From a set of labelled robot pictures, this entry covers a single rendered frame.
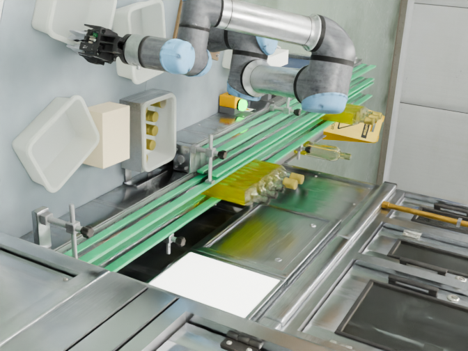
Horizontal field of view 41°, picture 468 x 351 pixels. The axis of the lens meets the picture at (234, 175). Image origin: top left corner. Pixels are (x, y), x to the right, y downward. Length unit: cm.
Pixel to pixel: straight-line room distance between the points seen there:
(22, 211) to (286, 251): 82
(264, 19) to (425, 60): 638
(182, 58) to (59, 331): 66
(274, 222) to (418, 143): 604
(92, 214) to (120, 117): 29
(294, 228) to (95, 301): 116
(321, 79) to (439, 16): 619
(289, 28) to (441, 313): 91
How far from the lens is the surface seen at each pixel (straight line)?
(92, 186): 189
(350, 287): 194
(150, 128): 197
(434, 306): 193
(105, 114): 175
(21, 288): 120
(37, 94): 166
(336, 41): 164
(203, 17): 151
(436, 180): 822
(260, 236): 209
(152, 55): 143
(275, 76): 183
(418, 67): 792
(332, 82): 164
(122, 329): 104
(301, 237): 210
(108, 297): 113
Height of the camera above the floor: 191
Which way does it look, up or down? 26 degrees down
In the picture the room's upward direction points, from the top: 104 degrees clockwise
